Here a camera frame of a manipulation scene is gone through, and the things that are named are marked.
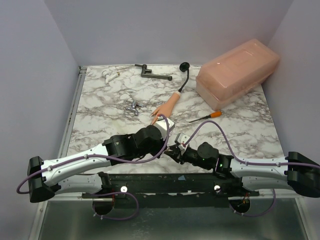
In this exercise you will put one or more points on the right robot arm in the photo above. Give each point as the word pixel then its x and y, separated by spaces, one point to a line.
pixel 293 172

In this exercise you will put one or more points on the black mounting rail base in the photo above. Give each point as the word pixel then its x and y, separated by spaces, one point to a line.
pixel 168 190

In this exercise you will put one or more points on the pink plastic storage box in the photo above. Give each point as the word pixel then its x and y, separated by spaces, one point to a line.
pixel 232 75

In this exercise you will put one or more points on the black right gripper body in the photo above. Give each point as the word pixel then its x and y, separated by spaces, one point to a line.
pixel 177 152

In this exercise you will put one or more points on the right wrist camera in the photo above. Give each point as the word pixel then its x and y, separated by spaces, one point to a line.
pixel 181 140

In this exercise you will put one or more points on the chrome faucet tap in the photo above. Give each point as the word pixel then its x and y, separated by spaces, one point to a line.
pixel 134 107

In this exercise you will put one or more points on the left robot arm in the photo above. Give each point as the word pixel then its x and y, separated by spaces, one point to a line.
pixel 46 178

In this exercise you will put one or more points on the mannequin practice hand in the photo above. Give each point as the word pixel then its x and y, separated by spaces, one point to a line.
pixel 166 108

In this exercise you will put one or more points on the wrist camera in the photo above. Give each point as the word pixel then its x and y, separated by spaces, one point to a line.
pixel 162 126
pixel 181 140

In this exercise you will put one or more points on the white plastic faucet tap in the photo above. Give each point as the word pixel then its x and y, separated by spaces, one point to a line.
pixel 109 76

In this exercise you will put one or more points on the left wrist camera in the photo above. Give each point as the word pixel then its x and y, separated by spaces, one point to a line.
pixel 162 126

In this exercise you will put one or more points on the orange handled screwdriver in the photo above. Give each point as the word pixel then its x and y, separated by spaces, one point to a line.
pixel 210 116

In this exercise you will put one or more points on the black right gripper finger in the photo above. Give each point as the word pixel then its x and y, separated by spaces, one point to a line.
pixel 176 148
pixel 177 157

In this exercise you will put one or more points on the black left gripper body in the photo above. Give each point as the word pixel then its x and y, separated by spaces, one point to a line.
pixel 155 150

